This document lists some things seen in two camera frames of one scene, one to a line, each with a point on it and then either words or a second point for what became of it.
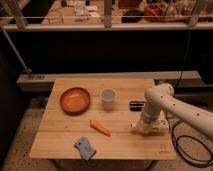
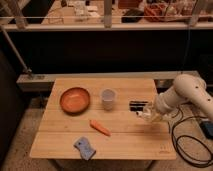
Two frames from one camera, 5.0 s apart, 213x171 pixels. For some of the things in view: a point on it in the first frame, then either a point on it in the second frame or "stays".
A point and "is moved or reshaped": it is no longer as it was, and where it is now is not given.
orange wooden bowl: x=75 y=100 stays
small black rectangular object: x=136 y=106 stays
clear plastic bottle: x=157 y=127 is moved or reshaped
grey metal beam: x=42 y=82 stays
